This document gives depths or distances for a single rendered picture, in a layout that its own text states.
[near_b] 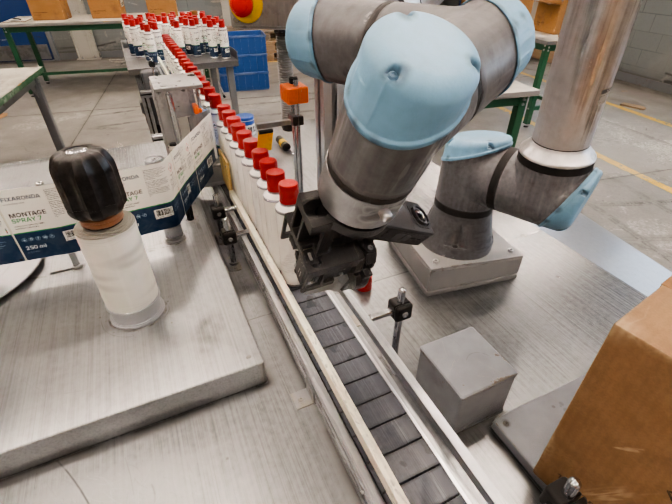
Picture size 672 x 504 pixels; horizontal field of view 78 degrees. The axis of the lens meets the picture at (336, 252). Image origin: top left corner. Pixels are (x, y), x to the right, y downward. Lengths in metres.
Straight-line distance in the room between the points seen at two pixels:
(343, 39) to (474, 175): 0.45
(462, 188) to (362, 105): 0.56
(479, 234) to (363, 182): 0.58
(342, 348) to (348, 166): 0.43
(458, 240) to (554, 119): 0.28
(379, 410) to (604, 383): 0.28
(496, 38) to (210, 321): 0.59
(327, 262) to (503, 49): 0.23
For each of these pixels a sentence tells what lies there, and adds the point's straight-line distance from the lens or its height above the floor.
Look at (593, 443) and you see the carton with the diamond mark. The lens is 0.55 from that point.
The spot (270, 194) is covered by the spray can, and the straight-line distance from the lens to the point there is 0.74.
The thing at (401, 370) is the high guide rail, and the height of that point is 0.96.
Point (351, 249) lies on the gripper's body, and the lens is 0.42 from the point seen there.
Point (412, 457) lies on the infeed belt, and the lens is 0.58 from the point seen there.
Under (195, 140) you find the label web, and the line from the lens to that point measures 1.06.
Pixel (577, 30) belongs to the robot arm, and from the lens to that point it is 0.69.
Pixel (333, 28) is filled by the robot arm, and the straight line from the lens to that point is 0.41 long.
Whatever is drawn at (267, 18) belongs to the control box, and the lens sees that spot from 0.82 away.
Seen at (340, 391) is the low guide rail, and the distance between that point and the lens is 0.58.
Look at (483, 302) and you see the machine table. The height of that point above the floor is 0.83.
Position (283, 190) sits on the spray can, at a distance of 0.69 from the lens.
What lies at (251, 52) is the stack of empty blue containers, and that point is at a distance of 5.63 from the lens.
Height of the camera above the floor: 1.39
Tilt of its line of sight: 36 degrees down
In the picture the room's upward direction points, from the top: straight up
